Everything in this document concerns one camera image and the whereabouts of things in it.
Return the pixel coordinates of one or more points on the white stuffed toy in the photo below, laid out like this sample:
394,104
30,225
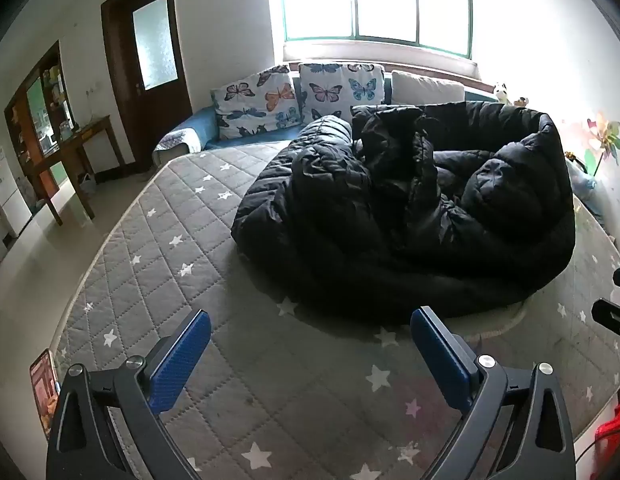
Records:
501,94

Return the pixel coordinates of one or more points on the colourful pinwheel decoration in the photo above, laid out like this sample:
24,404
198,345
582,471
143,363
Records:
602,135

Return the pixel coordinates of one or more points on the blue sofa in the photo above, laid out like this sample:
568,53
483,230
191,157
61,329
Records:
202,127

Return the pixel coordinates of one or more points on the white refrigerator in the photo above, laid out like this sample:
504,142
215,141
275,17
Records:
10,200

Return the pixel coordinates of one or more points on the dark wooden door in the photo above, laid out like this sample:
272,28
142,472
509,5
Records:
155,110

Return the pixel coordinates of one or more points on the red cloth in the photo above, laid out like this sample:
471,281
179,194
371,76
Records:
615,430

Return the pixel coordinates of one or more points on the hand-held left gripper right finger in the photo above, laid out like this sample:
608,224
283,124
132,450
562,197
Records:
440,355

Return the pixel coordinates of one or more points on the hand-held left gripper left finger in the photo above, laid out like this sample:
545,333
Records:
182,360

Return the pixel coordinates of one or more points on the black puffer jacket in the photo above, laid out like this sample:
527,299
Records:
365,220

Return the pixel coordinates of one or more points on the plain beige pillow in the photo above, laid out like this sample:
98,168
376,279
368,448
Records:
425,87

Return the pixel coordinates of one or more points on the grey quilted star mattress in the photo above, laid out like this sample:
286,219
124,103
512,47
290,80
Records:
200,240

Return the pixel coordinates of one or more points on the green framed window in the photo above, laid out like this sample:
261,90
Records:
380,0

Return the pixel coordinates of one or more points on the wooden display cabinet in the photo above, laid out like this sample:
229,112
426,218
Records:
20,110

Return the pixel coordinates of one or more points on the wooden table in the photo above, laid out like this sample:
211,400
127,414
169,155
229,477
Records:
87,132

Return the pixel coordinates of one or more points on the butterfly print pillow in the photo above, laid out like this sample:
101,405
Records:
260,105
335,90

